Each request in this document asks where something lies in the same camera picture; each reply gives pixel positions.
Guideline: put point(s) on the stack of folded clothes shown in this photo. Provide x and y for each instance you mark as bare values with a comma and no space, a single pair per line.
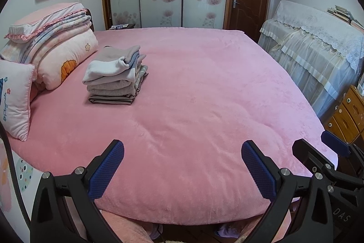
111,100

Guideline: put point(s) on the pink fleece bed blanket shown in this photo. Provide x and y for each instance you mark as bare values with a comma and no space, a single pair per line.
199,89

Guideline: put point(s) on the wooden desk with drawers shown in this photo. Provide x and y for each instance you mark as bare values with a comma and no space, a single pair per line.
347,117

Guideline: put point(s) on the colour-block knit sweater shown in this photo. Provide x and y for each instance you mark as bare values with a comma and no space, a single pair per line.
105,66

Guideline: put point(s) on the dark nightstand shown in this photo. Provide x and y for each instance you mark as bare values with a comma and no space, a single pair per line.
122,27

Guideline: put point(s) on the pink frilled pillow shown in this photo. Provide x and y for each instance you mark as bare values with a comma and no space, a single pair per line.
42,18

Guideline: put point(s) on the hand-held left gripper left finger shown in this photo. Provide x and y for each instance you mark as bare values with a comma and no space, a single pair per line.
106,171

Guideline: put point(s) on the printed bed sheet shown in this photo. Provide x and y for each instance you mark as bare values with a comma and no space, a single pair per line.
24,171

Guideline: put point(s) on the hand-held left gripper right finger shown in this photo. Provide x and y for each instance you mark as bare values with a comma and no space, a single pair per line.
258,171

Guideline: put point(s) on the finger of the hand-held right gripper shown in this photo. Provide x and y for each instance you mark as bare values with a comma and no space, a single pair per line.
337,142
308,153

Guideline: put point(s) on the pastel striped folded blanket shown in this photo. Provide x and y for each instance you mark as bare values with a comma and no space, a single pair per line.
57,32

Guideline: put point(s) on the purple slipper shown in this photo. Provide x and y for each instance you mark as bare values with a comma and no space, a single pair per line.
155,231
227,231

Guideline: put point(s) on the lace-covered piano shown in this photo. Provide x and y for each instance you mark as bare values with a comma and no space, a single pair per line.
307,55

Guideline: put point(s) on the dark wooden headboard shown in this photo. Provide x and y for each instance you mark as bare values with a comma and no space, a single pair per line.
89,19

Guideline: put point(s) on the stack of books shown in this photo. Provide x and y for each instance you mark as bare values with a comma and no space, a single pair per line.
341,12

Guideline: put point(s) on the white printed cushion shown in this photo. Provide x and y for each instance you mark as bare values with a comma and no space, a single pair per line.
14,100

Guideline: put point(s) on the person's left leg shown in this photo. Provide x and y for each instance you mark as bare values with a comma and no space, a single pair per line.
128,227

